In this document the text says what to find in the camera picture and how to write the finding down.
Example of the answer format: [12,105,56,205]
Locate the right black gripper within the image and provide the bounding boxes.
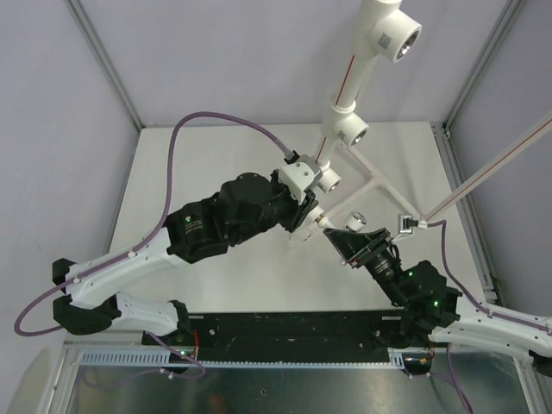
[322,226,405,305]

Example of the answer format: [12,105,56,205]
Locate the white PVC pipe frame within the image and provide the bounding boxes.
[288,0,552,251]

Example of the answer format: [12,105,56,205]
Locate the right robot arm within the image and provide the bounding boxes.
[323,229,551,377]

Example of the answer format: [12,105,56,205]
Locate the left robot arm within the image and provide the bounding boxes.
[52,163,320,346]

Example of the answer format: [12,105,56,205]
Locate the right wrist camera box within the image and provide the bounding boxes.
[397,213,427,237]

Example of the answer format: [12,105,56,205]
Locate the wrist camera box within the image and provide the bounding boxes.
[397,213,427,237]
[278,155,323,204]

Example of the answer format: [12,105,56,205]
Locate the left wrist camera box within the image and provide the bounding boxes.
[278,155,323,204]

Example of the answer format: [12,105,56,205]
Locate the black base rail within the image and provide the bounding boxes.
[110,310,451,361]

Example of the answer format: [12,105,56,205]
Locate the aluminium table frame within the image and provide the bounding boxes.
[49,331,551,413]

